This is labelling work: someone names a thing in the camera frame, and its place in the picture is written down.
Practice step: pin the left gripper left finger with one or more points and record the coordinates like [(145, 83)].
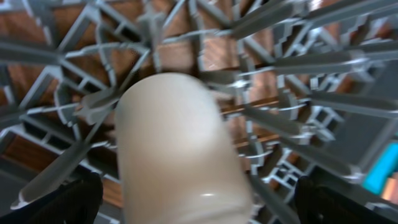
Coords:
[(77, 203)]

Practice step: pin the white cup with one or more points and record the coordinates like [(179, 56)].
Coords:
[(176, 159)]

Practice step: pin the teal plastic tray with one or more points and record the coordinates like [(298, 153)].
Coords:
[(385, 166)]

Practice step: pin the grey dish rack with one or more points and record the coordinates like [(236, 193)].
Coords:
[(86, 74)]

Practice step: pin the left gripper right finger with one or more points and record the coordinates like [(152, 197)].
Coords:
[(318, 204)]

